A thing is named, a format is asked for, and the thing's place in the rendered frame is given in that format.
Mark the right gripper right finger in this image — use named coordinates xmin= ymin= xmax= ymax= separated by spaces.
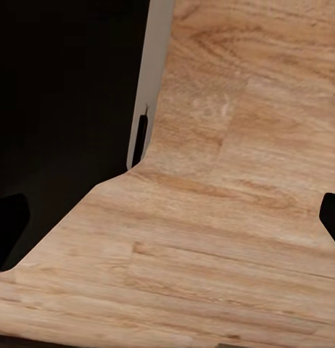
xmin=319 ymin=193 xmax=335 ymax=241

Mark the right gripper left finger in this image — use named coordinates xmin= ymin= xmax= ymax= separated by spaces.
xmin=0 ymin=193 xmax=30 ymax=269

